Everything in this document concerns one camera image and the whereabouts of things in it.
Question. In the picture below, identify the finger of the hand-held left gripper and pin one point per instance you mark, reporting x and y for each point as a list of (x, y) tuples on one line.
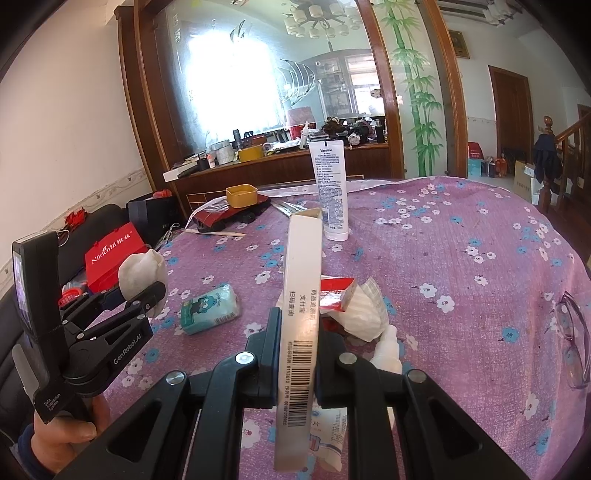
[(138, 302), (124, 348)]

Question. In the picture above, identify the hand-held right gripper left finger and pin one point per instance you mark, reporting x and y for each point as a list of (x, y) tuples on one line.
[(265, 369)]

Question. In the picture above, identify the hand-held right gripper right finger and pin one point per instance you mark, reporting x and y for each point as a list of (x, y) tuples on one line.
[(330, 378)]

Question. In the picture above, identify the white tissue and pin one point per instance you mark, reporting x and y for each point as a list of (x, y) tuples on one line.
[(141, 270)]

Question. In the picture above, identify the long white barcode box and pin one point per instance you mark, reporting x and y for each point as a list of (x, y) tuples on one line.
[(300, 300)]

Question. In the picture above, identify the person's left hand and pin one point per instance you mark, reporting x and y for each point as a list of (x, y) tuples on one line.
[(69, 438)]

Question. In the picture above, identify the red gift box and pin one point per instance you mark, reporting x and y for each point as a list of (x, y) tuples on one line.
[(108, 258)]

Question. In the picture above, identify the white printed medicine box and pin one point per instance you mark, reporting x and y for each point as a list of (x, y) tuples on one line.
[(332, 438)]

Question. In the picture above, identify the white bottle red label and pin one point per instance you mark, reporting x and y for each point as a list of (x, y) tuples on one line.
[(388, 353)]

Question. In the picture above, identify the teal tissue packet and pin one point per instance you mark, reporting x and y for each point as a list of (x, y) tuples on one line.
[(210, 309)]

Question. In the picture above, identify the white striped paper wrapper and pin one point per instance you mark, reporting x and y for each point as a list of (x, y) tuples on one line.
[(364, 314)]

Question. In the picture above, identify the red white packet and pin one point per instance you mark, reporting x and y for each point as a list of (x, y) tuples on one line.
[(339, 293)]

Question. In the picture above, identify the black box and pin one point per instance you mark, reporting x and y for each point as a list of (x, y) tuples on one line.
[(150, 217)]

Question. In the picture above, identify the wooden stick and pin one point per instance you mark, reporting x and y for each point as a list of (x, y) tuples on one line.
[(217, 233)]

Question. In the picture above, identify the dark red toy truck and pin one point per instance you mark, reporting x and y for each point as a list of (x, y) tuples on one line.
[(226, 217)]

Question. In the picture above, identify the white flat box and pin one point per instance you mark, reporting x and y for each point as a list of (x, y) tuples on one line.
[(178, 173)]

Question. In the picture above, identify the yellow plastic box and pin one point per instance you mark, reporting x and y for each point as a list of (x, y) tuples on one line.
[(241, 196)]

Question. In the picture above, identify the purple floral tablecloth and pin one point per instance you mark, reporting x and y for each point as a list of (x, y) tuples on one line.
[(438, 277)]

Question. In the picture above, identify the silver sachets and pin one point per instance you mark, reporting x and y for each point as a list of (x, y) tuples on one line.
[(291, 208)]

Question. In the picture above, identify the silver tin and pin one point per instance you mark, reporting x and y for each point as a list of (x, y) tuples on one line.
[(222, 152)]

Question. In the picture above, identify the white lotion tube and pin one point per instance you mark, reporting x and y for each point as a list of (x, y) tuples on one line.
[(330, 194)]

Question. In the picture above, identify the wood framed glass partition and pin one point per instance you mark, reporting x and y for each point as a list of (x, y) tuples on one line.
[(277, 170)]

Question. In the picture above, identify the white dropper bottle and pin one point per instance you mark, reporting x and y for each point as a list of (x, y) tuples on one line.
[(303, 136)]

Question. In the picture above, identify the small red carton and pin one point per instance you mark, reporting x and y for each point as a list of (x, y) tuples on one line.
[(475, 151)]

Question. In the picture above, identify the cardboard box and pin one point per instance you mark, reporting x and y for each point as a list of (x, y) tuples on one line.
[(526, 182)]

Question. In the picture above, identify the dark jacket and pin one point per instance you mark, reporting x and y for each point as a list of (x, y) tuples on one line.
[(548, 157)]

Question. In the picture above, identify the brown wooden door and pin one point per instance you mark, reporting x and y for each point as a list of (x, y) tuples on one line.
[(510, 120)]

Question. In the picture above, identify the wooden stair railing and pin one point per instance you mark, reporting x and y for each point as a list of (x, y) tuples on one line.
[(572, 152)]

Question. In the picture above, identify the purple frame eyeglasses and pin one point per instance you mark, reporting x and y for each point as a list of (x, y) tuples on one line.
[(572, 341)]

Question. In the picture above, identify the bamboo wall painting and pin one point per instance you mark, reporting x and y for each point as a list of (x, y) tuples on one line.
[(411, 83)]

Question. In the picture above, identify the framed wall picture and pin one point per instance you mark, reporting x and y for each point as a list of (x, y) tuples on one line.
[(458, 44)]

